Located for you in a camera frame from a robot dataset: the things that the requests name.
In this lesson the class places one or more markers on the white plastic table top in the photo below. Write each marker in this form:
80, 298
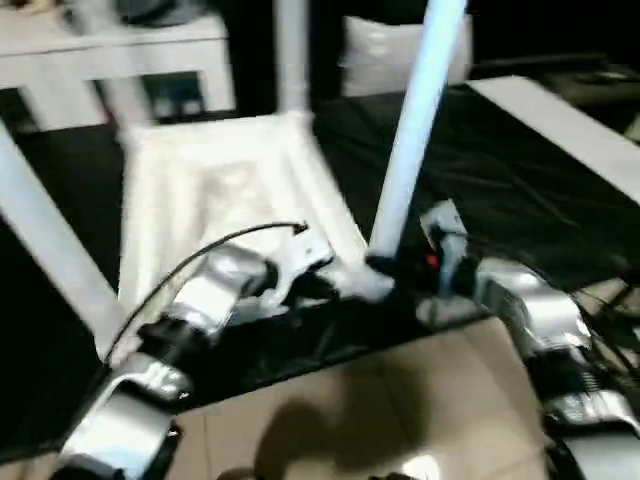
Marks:
230, 180

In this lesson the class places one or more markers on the white plastic table leg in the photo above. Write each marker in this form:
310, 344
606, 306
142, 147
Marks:
415, 130
120, 90
292, 55
50, 250

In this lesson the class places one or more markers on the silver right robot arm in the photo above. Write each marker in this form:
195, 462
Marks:
540, 320

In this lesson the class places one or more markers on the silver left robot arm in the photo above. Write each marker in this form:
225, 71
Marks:
200, 300

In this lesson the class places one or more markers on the black table mat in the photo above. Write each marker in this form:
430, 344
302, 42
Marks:
480, 170

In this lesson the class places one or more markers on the white flat sheet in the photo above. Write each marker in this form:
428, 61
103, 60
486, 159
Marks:
570, 125

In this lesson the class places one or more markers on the light grey cushion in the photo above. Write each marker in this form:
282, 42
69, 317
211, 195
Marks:
380, 55

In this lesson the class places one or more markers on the black tall cabinet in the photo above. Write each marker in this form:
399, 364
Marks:
255, 50

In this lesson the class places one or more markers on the white glass-door cabinet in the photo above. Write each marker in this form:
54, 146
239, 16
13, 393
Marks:
100, 55

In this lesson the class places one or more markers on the grey carry case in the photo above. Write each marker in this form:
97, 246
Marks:
160, 10

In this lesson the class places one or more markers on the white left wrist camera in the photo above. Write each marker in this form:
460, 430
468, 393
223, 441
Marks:
305, 255

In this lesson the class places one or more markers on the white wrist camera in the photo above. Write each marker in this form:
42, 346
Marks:
305, 255
445, 225

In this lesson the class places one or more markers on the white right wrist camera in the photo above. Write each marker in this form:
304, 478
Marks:
445, 225

